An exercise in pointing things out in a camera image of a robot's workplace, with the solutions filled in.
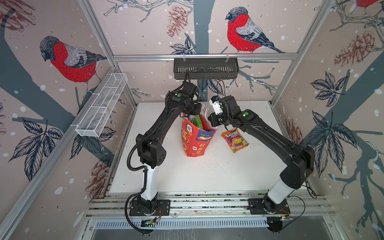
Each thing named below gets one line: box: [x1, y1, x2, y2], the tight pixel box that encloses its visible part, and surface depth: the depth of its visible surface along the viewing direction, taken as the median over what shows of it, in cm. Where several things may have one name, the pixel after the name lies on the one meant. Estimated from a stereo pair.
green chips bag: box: [194, 115, 204, 130], surface depth 87 cm
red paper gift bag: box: [181, 106, 217, 158], surface depth 80 cm
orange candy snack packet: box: [221, 128, 250, 154], surface depth 97 cm
